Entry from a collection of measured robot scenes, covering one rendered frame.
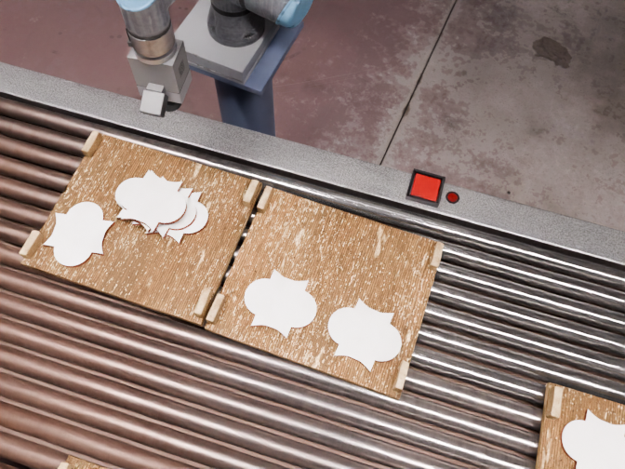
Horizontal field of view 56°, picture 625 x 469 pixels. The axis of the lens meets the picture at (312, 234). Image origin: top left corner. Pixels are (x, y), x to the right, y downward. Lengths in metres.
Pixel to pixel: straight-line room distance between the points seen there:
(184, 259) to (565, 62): 2.22
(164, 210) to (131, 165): 0.17
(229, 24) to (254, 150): 0.34
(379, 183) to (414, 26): 1.70
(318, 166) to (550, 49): 1.89
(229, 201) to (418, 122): 1.46
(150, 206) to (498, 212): 0.77
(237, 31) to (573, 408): 1.15
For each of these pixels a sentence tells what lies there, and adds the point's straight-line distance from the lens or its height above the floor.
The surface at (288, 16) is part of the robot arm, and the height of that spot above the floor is 1.09.
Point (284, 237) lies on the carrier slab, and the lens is 1.26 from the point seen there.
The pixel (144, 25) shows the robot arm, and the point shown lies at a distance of 1.04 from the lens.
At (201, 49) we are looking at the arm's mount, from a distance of 1.60.
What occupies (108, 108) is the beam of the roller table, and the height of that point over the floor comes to 0.91.
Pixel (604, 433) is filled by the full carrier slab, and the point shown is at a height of 0.95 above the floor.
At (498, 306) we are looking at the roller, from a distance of 1.29.
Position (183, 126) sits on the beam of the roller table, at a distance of 1.46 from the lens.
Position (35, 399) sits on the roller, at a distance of 1.28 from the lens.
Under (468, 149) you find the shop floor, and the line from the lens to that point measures 2.60.
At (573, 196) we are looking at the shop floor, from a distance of 2.63.
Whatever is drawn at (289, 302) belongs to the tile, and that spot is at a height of 0.95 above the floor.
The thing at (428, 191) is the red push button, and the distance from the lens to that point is 1.36.
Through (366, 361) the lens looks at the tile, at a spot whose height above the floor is 0.95.
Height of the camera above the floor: 2.08
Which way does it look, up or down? 65 degrees down
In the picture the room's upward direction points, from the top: 3 degrees clockwise
